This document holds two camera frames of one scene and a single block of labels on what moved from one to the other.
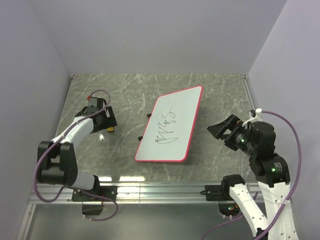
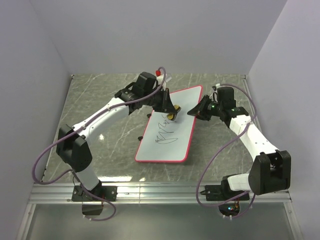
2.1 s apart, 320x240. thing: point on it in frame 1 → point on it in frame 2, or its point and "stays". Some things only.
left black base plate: (110, 192) stays
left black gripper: (109, 121) → (166, 105)
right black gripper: (217, 129) → (200, 108)
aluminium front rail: (138, 193) stays
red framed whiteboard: (169, 133) stays
